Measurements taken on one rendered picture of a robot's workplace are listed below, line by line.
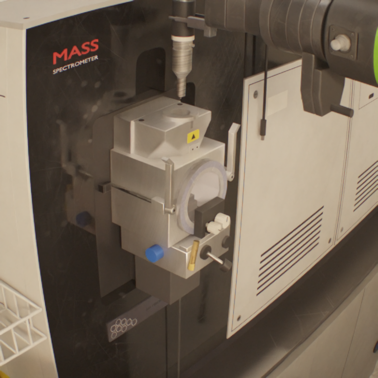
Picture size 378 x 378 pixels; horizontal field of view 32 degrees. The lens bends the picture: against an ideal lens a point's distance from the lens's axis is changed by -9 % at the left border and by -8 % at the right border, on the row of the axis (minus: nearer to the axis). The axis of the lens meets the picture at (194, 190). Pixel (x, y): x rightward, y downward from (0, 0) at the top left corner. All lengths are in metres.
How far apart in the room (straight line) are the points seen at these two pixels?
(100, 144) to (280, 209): 0.48
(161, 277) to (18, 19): 0.39
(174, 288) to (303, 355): 0.59
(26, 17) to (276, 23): 0.25
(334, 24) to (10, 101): 0.33
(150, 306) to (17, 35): 0.47
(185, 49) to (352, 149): 0.73
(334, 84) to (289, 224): 0.61
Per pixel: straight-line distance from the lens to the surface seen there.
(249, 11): 0.67
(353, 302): 1.58
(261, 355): 1.29
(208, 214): 0.80
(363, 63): 0.60
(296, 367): 1.41
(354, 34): 0.60
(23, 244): 0.77
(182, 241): 0.82
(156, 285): 0.88
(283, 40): 0.65
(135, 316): 0.95
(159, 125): 0.77
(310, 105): 0.67
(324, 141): 1.28
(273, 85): 1.06
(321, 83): 0.65
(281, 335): 1.34
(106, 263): 0.88
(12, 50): 0.68
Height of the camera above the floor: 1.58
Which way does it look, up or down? 27 degrees down
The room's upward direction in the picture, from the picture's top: 2 degrees clockwise
